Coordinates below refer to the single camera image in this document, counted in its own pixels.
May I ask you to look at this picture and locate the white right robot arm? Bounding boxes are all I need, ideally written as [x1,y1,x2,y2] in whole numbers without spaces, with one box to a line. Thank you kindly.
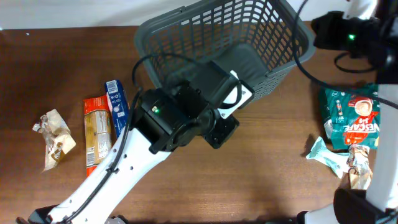
[293,1,397,223]

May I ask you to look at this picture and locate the mint green snack wrapper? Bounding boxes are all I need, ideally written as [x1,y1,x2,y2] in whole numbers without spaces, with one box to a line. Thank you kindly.
[305,137,349,179]

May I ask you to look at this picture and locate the grey plastic mesh basket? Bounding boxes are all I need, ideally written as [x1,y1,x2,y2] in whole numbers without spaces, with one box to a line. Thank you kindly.
[134,0,315,99]

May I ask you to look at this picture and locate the blue rectangular carton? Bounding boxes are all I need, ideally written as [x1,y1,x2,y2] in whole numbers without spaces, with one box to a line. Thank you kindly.
[104,80,129,138]

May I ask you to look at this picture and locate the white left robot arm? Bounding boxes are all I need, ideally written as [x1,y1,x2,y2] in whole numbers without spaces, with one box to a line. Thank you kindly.
[28,62,243,223]

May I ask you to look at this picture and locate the green Nescafe coffee bag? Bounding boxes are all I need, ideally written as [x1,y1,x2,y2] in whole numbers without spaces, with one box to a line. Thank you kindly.
[318,84,381,150]

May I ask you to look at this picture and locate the beige Pantree snack bag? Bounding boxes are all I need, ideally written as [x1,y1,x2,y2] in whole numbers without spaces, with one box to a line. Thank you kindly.
[347,144,373,190]

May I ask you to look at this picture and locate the beige crumpled snack bag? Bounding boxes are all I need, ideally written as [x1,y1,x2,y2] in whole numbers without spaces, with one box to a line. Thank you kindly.
[32,109,76,171]

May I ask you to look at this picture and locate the orange biscuit packet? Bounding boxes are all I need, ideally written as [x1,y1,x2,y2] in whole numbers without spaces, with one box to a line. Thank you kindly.
[83,95,112,177]

